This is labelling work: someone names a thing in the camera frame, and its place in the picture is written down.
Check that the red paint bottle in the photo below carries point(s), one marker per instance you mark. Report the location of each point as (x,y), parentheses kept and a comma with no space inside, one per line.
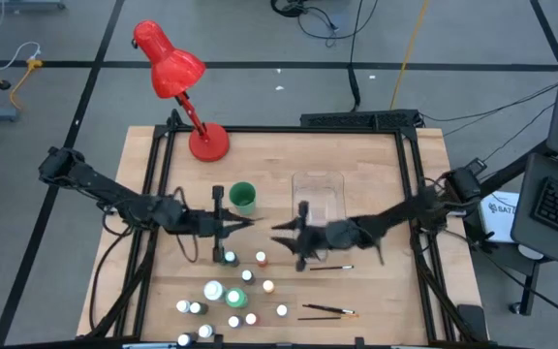
(250,319)

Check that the white small paint bottle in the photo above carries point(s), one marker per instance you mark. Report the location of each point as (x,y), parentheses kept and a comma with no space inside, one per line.
(182,306)
(205,331)

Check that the large green paint bottle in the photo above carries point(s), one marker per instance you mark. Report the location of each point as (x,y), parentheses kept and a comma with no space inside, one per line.
(235,297)

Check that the black paintbrush orange ferrule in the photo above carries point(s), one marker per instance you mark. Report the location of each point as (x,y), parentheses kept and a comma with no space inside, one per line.
(322,318)

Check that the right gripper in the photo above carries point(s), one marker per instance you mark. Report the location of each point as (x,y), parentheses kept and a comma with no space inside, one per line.
(327,236)

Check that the clear plastic bin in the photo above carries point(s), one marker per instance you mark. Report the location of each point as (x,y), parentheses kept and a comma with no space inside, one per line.
(318,189)

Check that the purple paint bottle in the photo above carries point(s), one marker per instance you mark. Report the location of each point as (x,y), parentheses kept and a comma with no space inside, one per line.
(233,321)

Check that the black floor puck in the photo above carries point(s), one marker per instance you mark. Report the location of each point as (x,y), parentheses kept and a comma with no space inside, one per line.
(3,85)

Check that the large white paint bottle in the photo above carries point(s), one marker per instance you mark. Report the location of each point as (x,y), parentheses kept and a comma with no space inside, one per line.
(214,290)

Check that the white printed box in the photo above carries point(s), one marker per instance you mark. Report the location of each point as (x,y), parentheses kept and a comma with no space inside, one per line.
(499,218)

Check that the grey paint bottle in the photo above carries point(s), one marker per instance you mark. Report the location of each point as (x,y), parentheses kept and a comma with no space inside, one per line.
(282,310)

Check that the black paint bottle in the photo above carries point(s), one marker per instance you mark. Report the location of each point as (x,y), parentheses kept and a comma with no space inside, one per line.
(183,339)
(230,257)

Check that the black paintbrush silver ferrule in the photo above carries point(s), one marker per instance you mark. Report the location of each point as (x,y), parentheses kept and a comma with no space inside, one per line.
(330,267)

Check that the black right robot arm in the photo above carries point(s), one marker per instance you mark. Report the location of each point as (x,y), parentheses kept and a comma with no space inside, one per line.
(405,211)

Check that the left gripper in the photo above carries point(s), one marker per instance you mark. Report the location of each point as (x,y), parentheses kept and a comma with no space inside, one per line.
(199,223)

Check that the brown paint bottle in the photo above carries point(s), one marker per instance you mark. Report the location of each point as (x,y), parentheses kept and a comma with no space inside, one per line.
(247,275)

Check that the orange paint bottle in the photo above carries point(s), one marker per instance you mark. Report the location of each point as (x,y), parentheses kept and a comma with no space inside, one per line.
(260,256)

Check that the white round disc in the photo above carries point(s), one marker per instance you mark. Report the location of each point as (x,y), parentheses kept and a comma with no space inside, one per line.
(531,251)

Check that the yellow paint bottle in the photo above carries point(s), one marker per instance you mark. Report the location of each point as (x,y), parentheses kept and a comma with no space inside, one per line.
(268,286)

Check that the silver bar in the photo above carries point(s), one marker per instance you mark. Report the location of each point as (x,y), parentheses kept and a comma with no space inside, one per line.
(148,345)

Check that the red desk lamp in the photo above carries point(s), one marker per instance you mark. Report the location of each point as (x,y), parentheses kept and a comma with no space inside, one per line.
(172,68)

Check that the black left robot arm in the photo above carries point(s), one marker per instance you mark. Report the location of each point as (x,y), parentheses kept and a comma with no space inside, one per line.
(95,184)

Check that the green plastic cup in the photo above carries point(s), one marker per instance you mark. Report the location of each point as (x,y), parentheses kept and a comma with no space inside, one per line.
(242,198)

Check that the thin black paintbrush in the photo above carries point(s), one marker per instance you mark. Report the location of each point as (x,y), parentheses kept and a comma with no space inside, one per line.
(325,307)

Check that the black perforated box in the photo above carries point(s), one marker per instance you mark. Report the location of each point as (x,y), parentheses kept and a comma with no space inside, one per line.
(356,118)

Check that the grey laptop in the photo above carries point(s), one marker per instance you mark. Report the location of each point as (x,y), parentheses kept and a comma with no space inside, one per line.
(550,242)

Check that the black flat pad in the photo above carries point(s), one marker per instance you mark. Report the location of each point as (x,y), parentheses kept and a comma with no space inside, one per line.
(473,320)

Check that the dark green paint bottle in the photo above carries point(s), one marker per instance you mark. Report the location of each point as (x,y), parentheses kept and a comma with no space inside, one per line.
(195,307)

